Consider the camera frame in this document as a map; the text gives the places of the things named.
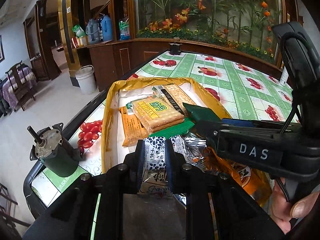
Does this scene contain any silver foil snack bag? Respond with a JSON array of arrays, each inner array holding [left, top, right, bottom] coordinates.
[[171, 133, 207, 171]]

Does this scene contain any orange cartoon snack pouch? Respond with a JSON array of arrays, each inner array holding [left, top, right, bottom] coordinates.
[[203, 147, 272, 207]]

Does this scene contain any green cracker pack black label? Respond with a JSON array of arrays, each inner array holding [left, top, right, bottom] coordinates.
[[152, 83, 196, 116]]

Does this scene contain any blue white candy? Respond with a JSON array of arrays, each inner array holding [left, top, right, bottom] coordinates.
[[143, 137, 166, 171]]

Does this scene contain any green yellow cracker pack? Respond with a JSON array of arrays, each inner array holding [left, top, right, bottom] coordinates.
[[126, 96, 184, 135]]

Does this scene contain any orange snack bag with barcode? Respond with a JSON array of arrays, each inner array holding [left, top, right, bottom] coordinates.
[[119, 106, 149, 147]]

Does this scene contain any white clear snack bag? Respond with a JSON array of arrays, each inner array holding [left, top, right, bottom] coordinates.
[[138, 170, 172, 198]]

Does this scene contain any person's right hand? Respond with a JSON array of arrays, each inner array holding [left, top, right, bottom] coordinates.
[[270, 181, 319, 234]]

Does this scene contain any yellow white tray box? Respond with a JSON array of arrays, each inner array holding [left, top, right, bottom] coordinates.
[[101, 77, 230, 173]]

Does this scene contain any white spray bottle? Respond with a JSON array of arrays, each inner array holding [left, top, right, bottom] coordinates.
[[279, 67, 289, 86]]

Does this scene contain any small black jar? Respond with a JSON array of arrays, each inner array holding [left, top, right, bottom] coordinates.
[[169, 37, 181, 55]]

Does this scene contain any floral aquarium display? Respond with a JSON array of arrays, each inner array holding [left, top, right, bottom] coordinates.
[[135, 0, 283, 63]]

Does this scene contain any white plastic bucket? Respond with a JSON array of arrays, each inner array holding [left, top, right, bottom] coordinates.
[[75, 65, 97, 95]]

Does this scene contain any wooden chair with cloth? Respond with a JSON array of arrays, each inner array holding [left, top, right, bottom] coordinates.
[[2, 61, 36, 112]]

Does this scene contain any blue thermos jug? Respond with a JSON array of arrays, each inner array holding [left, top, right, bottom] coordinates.
[[101, 15, 113, 42]]

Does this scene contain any grey thermos jug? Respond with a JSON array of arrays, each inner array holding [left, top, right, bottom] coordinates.
[[86, 19, 100, 44]]

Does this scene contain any green plastic bag on shelf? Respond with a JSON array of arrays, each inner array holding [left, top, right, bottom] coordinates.
[[72, 24, 86, 38]]

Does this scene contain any framed wall painting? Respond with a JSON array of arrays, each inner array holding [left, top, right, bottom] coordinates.
[[0, 35, 4, 62]]

